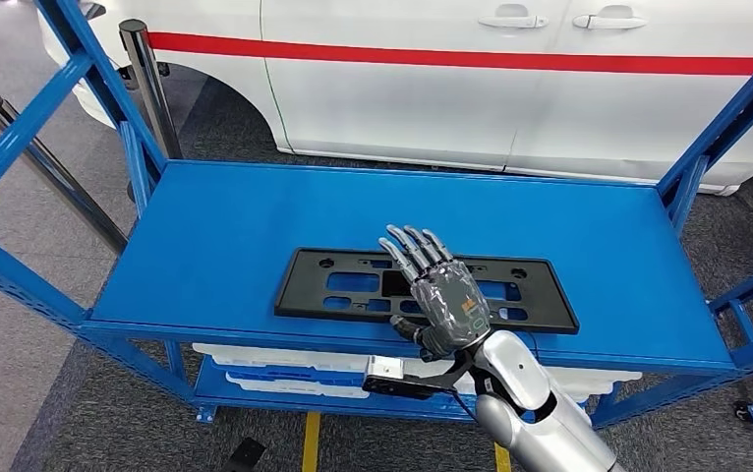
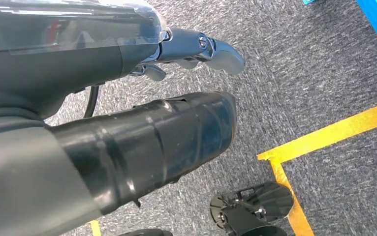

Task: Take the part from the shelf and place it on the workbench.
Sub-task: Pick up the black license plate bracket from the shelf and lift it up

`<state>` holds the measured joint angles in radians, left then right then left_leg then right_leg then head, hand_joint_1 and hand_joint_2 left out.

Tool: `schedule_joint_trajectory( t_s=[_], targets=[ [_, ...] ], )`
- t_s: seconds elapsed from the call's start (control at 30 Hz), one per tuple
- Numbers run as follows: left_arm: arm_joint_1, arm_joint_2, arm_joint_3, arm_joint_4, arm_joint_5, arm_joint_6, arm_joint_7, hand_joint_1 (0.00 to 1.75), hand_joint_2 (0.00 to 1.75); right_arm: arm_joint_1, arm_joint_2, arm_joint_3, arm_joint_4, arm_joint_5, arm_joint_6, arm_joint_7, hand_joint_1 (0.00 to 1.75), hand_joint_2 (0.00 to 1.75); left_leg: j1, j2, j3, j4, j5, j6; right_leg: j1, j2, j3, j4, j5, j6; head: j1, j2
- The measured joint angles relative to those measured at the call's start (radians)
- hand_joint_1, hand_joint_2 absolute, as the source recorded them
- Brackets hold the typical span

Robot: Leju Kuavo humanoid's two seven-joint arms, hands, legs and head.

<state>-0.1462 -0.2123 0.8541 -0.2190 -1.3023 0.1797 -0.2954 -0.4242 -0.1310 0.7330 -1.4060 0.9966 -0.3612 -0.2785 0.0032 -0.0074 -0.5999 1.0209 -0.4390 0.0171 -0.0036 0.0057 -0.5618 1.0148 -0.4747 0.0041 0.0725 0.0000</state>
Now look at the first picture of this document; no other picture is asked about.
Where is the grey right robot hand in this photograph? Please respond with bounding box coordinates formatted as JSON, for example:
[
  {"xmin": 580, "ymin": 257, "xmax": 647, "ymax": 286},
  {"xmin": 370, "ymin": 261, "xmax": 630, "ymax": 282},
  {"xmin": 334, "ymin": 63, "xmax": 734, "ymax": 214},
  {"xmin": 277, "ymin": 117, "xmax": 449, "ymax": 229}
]
[{"xmin": 377, "ymin": 224, "xmax": 492, "ymax": 362}]

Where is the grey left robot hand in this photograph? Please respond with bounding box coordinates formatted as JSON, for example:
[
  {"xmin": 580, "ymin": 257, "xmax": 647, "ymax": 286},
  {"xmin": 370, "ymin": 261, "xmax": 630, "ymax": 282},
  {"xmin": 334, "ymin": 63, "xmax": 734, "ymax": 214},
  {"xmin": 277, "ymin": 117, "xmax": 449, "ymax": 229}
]
[{"xmin": 221, "ymin": 438, "xmax": 268, "ymax": 472}]

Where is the black plastic frame part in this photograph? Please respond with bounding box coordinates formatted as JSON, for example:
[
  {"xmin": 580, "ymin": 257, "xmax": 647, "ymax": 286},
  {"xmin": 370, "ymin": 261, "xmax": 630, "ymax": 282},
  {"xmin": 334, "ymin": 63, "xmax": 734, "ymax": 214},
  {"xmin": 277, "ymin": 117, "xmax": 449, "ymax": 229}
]
[{"xmin": 273, "ymin": 247, "xmax": 581, "ymax": 336}]

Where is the white car with red stripe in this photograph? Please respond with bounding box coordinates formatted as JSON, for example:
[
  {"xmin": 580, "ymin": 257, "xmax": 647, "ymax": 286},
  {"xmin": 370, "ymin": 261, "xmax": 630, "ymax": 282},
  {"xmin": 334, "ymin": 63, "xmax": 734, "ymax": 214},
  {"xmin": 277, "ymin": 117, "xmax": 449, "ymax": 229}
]
[{"xmin": 37, "ymin": 0, "xmax": 753, "ymax": 197}]

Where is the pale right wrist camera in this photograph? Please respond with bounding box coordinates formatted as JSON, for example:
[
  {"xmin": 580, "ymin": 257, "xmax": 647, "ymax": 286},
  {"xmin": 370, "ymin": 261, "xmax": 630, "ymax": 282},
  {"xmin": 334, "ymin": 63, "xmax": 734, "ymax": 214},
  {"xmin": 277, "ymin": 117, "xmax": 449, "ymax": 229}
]
[{"xmin": 366, "ymin": 356, "xmax": 406, "ymax": 382}]

